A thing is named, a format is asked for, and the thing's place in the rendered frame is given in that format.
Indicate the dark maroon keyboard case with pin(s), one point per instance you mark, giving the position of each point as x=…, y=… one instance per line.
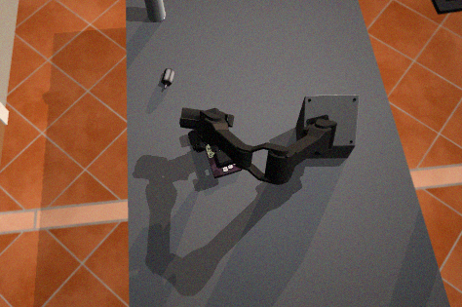
x=222, y=171

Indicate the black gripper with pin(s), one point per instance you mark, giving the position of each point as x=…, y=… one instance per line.
x=220, y=158

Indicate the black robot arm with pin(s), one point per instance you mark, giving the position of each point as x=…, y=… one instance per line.
x=212, y=129

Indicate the grey bottle with blue cap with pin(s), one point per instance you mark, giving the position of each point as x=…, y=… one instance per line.
x=155, y=10

